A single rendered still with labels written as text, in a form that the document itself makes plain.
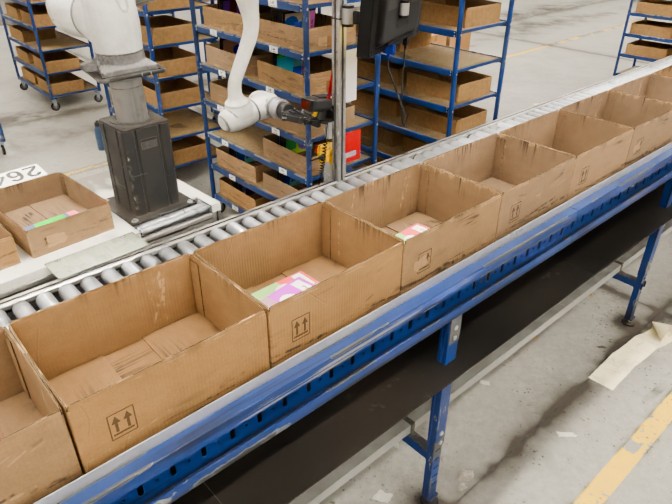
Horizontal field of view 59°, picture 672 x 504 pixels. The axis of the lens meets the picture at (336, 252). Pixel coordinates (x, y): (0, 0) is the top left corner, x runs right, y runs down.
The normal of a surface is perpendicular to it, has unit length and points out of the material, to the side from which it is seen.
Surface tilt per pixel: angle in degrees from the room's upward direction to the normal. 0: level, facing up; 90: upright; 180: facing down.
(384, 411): 0
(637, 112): 89
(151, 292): 90
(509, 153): 90
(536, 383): 0
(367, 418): 0
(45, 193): 88
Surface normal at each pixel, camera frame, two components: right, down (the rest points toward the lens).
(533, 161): -0.75, 0.33
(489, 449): 0.00, -0.86
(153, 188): 0.70, 0.37
